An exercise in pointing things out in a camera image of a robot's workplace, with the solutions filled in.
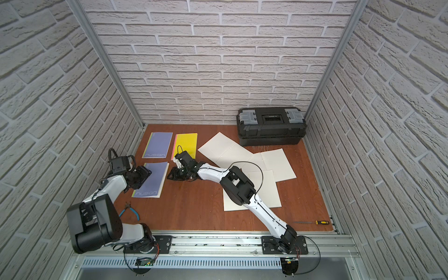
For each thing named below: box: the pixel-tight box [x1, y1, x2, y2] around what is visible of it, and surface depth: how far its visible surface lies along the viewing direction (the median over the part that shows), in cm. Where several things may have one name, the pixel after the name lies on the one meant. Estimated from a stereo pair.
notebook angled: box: [197, 131, 254, 169], surface depth 109 cm
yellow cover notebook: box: [170, 133, 198, 161], surface depth 113 cm
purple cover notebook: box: [141, 131, 174, 159], surface depth 112 cm
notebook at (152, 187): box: [131, 161, 170, 199], surface depth 89 cm
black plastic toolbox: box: [236, 106, 307, 147], surface depth 102 cm
